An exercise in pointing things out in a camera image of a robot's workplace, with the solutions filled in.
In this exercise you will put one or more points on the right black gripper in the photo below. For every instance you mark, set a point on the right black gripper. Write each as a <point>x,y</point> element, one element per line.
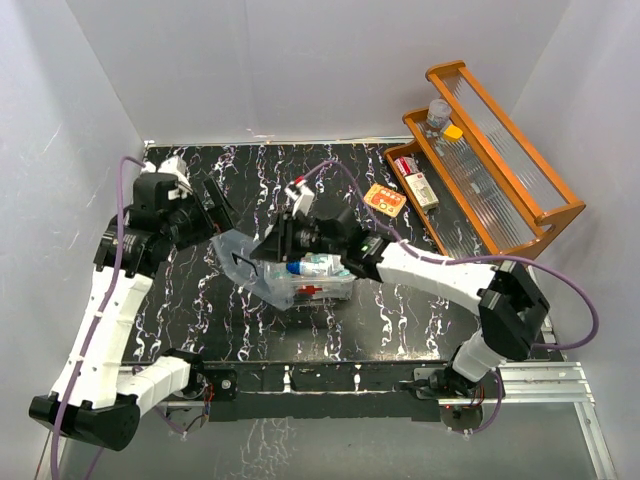
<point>280,244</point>

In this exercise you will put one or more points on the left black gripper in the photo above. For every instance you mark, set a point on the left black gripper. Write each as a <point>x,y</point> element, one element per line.
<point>207,226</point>

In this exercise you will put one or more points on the clear box lid with handle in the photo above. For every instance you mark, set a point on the clear box lid with handle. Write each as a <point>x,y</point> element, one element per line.
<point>233,249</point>

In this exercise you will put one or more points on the blue white spray bottle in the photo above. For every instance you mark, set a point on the blue white spray bottle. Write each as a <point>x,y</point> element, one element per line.
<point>308,268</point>

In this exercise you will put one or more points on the clear first aid box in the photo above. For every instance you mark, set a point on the clear first aid box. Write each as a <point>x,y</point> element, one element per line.
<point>338,286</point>

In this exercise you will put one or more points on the orange plaster packet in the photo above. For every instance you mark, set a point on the orange plaster packet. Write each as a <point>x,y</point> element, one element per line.
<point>385,200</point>

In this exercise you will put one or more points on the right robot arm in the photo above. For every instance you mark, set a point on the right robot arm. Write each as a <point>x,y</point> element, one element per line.
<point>509,304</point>

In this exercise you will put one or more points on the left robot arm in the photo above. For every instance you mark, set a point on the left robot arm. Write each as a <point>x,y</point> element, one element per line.
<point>89,402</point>

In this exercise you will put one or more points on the red white medicine box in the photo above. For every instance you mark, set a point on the red white medicine box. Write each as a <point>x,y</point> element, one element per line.
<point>406,165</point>

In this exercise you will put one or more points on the beige medicine box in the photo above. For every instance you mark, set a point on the beige medicine box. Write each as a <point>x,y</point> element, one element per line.
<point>422,191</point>

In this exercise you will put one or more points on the yellow capped bottle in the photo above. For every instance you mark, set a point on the yellow capped bottle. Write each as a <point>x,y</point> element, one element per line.
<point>452,133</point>

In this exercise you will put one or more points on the orange wooden shelf rack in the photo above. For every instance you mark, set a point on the orange wooden shelf rack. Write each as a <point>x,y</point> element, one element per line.
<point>502,195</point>

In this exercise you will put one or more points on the clear jar on shelf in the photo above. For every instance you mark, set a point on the clear jar on shelf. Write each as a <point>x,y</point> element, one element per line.
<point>438,115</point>

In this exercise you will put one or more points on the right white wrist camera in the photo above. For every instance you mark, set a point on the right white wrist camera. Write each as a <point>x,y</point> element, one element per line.
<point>301,196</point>

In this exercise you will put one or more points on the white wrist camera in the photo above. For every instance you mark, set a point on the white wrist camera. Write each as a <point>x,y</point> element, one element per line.
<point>301,196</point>
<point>175,166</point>

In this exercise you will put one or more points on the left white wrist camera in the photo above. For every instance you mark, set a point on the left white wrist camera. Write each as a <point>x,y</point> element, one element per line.
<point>175,166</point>

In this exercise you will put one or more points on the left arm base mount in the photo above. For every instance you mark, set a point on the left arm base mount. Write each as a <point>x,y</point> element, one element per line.
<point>208,385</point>

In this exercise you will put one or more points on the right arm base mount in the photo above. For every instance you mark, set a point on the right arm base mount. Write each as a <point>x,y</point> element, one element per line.
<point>447,383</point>

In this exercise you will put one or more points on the metal frame rail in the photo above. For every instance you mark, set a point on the metal frame rail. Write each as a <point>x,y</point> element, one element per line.
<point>318,396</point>

